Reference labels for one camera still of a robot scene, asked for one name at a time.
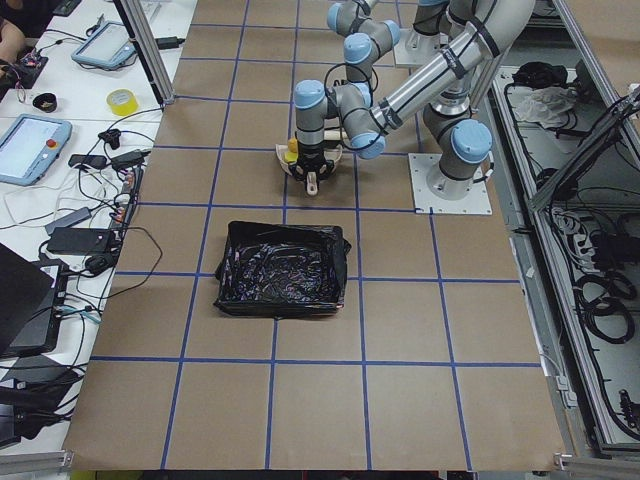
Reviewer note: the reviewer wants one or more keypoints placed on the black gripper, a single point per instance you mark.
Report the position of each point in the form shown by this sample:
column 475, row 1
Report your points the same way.
column 311, row 161

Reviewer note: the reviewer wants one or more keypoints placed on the yellow-green toy cheese wedge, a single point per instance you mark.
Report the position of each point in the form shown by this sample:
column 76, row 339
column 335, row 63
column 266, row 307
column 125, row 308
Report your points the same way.
column 292, row 147

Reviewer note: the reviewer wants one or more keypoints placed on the white plastic dustpan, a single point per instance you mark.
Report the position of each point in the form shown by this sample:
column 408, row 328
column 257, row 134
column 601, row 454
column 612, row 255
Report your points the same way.
column 331, row 146

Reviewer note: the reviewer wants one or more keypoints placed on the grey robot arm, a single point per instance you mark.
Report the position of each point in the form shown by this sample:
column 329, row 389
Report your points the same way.
column 365, row 39
column 477, row 31

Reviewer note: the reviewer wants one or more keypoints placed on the pink bin with black liner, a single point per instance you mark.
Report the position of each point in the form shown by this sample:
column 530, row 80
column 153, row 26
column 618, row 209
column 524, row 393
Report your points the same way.
column 282, row 271

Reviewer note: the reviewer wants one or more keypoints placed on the yellow tape roll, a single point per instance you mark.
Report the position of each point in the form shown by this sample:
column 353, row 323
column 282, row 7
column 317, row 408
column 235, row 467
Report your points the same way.
column 122, row 102

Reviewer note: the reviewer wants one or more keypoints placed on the blue teach pendant far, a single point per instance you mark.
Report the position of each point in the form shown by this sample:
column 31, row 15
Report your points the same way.
column 107, row 48

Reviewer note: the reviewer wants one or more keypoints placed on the blue teach pendant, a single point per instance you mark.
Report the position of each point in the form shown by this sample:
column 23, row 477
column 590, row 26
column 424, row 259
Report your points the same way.
column 30, row 146
column 107, row 48

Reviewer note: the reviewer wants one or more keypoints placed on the white crumpled cloth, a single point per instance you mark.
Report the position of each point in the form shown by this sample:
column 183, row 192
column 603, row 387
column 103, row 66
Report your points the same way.
column 547, row 107

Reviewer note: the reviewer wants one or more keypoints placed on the black power adapter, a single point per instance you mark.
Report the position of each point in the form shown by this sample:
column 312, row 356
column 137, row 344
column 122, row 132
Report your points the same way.
column 80, row 241

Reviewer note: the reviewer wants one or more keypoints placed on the blue teach pendant near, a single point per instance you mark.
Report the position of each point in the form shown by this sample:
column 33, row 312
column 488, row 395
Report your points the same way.
column 30, row 146

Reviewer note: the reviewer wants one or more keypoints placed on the black laptop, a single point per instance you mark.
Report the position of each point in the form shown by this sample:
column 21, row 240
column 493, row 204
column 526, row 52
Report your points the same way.
column 32, row 297

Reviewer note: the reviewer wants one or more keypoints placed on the person at desk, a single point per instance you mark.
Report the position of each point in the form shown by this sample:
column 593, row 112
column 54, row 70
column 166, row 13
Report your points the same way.
column 12, row 41

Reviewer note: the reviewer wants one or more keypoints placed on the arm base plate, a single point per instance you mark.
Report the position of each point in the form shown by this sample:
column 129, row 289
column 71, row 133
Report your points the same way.
column 415, row 50
column 434, row 193

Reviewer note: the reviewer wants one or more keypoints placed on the aluminium frame post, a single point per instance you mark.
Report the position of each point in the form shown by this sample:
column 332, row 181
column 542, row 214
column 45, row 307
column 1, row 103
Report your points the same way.
column 141, row 37

